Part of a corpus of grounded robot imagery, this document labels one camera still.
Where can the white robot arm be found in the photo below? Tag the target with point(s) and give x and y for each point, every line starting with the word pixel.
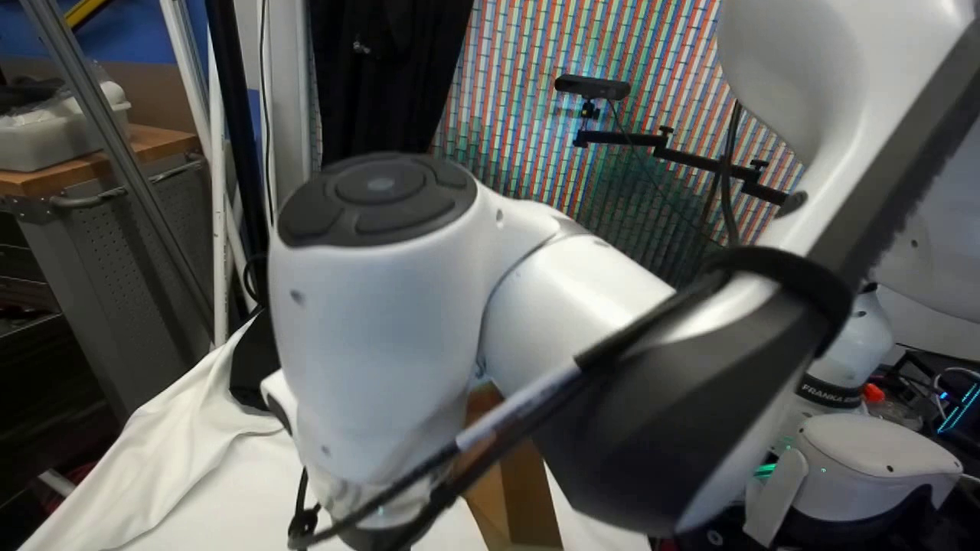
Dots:
pixel 426 321

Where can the black handbag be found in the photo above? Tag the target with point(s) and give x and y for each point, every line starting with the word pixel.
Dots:
pixel 256 356

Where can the white tablecloth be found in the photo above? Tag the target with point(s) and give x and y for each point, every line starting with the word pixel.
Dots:
pixel 188 471

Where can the grey metal cabinet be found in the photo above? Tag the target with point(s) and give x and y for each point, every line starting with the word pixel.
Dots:
pixel 133 312

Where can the white plastic bin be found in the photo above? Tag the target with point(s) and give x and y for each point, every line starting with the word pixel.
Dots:
pixel 40 122

